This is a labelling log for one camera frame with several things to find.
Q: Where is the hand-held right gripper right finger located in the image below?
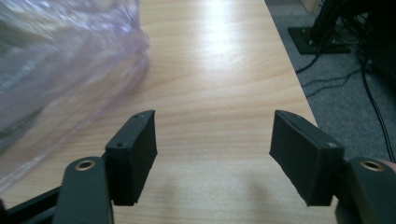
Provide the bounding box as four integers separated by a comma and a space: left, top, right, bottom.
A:
268, 109, 346, 207

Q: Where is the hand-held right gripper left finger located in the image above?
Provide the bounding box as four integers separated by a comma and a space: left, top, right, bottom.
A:
105, 109, 159, 207

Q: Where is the clear plastic bag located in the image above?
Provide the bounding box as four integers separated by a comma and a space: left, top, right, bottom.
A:
0, 0, 150, 193

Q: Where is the black metal stand base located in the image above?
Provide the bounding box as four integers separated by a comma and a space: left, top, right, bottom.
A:
287, 26, 351, 56

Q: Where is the thin black cable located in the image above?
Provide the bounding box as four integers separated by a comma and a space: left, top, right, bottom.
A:
301, 68, 362, 98

